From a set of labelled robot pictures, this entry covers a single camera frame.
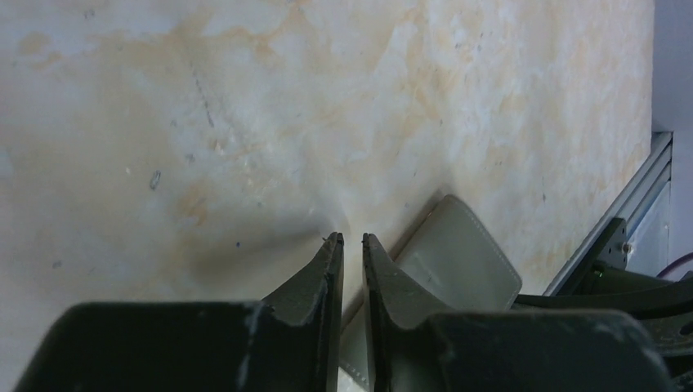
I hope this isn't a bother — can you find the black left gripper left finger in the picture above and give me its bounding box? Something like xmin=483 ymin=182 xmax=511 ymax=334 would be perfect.
xmin=16 ymin=232 xmax=344 ymax=391

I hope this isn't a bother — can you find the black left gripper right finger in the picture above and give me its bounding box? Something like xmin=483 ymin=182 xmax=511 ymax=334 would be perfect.
xmin=362 ymin=234 xmax=675 ymax=391

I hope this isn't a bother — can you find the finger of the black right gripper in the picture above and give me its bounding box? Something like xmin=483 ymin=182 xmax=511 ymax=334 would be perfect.
xmin=514 ymin=270 xmax=692 ymax=374

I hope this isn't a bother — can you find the grey leather card holder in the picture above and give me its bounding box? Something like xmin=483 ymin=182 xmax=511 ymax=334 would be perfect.
xmin=338 ymin=195 xmax=522 ymax=391

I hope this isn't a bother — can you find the aluminium frame rail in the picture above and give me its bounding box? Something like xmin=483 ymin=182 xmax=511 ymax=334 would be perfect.
xmin=544 ymin=131 xmax=673 ymax=295

